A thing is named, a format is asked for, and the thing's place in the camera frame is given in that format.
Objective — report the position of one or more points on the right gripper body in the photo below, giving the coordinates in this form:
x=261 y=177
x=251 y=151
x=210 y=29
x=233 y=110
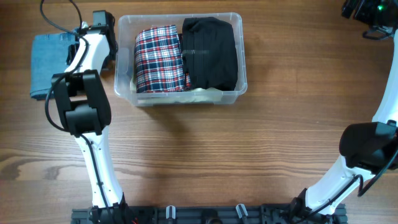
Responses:
x=374 y=12

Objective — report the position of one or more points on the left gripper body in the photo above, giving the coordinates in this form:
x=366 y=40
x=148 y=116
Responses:
x=114 y=54

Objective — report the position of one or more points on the red plaid shirt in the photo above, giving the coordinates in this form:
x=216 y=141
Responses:
x=158 y=61

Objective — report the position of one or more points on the blue denim jeans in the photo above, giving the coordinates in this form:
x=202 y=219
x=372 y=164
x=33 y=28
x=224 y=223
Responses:
x=49 y=56

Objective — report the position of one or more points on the black garment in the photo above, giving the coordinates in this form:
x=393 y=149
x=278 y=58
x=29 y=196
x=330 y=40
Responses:
x=209 y=53

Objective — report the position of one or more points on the cream cloth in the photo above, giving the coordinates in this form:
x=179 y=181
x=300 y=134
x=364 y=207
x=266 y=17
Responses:
x=196 y=96

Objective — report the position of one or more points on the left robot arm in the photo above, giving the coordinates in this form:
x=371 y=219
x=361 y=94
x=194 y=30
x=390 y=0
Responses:
x=85 y=113

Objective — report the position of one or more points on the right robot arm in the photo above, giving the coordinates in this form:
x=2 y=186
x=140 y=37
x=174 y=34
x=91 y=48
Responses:
x=367 y=150

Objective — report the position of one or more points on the clear plastic storage container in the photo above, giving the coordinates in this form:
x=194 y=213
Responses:
x=130 y=25

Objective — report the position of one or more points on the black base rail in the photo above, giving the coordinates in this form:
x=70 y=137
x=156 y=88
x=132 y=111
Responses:
x=264 y=214

